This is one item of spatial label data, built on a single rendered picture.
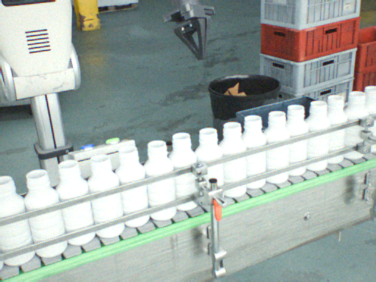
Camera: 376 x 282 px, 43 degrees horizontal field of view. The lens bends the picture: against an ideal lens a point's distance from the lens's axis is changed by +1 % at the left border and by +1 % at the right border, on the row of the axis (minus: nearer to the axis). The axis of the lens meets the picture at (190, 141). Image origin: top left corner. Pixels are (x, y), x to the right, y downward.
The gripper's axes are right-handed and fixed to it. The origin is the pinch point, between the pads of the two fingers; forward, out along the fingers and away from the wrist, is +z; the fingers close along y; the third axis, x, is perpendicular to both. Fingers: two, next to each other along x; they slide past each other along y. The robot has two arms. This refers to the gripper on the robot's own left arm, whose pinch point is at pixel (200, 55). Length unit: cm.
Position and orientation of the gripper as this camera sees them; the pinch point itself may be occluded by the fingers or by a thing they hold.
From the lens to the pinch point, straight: 98.4
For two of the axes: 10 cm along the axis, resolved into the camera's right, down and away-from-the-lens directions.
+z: 2.7, 9.6, 0.1
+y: 5.4, -1.6, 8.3
